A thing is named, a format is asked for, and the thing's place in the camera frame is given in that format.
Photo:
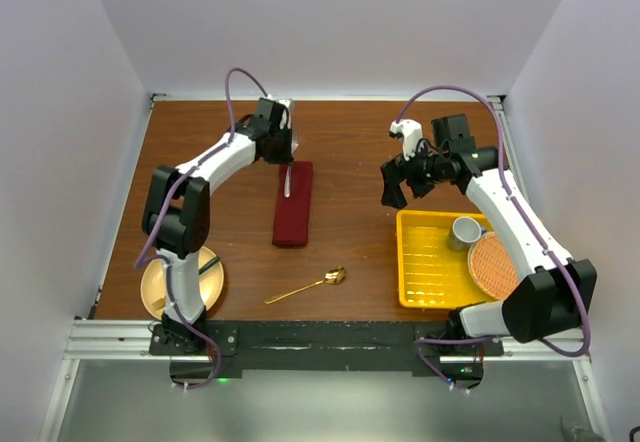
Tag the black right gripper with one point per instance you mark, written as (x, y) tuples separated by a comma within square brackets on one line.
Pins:
[(396, 171)]

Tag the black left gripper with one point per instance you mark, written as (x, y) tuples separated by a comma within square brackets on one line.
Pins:
[(285, 156)]

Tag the silver fork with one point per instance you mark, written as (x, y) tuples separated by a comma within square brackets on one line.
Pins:
[(287, 181)]

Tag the dark red cloth napkin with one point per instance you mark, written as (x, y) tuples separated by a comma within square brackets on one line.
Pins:
[(291, 220)]

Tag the gold spoon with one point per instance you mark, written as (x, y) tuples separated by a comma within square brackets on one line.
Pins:
[(334, 276)]

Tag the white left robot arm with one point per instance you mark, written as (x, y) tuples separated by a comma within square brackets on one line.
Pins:
[(177, 213)]

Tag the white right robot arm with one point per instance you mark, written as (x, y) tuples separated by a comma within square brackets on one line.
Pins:
[(554, 289)]

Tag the grey mug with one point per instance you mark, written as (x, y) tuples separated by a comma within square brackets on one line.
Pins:
[(464, 233)]

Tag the yellow plastic tray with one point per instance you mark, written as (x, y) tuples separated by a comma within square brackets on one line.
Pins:
[(430, 274)]

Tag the orange woven round mat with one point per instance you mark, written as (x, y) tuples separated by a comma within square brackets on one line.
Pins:
[(491, 267)]

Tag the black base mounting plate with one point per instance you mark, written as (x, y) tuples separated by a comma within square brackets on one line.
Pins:
[(380, 346)]

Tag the cream round plate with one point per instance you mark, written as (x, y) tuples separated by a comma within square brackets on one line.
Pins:
[(210, 282)]

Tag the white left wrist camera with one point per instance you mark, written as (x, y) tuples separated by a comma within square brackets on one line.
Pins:
[(281, 116)]

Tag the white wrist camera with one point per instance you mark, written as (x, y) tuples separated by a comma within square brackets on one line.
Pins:
[(281, 116), (410, 133)]

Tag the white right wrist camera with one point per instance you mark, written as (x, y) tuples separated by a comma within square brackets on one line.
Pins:
[(410, 133)]

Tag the aluminium right side rail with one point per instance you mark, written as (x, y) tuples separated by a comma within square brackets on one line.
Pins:
[(497, 102)]

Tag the aluminium rail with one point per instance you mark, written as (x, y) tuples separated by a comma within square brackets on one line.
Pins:
[(497, 102), (131, 340)]

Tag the aluminium front rail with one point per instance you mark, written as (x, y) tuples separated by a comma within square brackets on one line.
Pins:
[(131, 340)]

